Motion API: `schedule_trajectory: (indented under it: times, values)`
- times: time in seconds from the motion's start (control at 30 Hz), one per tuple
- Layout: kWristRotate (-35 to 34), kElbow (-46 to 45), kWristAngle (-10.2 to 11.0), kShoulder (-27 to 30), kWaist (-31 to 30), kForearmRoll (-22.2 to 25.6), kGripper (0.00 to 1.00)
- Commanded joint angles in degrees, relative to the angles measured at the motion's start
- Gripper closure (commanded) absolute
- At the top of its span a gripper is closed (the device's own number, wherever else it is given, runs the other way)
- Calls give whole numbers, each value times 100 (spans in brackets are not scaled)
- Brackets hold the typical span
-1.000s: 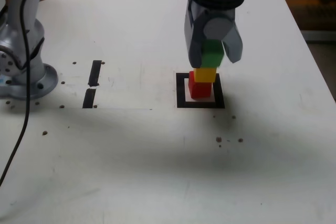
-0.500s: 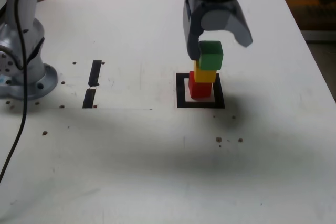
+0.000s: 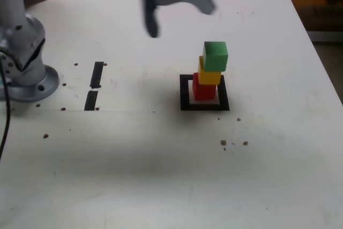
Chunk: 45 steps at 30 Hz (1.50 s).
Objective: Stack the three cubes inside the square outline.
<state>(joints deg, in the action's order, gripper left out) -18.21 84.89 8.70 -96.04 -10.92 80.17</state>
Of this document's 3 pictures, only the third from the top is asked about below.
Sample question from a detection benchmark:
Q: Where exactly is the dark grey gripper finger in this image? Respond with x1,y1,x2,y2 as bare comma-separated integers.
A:
139,0,162,39

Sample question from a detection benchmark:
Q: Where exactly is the green cube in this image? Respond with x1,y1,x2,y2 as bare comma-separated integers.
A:
203,41,229,72

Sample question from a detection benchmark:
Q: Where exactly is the yellow cube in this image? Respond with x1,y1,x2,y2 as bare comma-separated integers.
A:
197,55,222,85

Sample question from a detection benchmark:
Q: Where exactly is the red cube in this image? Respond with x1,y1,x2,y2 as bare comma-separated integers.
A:
192,72,217,101

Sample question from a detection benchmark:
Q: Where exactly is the black tape square outline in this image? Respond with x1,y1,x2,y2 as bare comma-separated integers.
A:
179,74,230,112

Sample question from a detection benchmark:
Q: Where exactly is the black tape strip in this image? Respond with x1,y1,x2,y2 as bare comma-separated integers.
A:
84,61,105,112

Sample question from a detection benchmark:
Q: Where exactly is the brown wooden furniture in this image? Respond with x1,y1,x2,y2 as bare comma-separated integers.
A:
278,0,343,42

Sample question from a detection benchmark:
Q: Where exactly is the black cable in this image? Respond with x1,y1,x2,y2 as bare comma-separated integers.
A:
0,60,12,160

